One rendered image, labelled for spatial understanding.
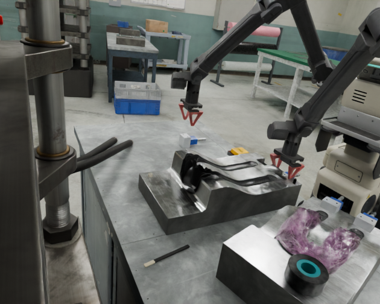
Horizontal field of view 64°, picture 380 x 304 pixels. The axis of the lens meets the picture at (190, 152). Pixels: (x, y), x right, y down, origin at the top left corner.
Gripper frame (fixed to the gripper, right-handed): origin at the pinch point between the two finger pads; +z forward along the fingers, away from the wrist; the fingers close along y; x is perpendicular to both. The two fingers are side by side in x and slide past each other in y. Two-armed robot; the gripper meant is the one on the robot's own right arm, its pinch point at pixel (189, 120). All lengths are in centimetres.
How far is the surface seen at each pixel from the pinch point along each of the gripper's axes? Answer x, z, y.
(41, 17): -60, -42, 46
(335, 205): 20, 3, 68
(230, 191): -13, 0, 55
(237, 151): 17.3, 8.5, 17.3
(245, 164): 6.8, 3.7, 36.9
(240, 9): 370, -49, -511
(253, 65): 375, 56, -432
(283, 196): 10, 6, 55
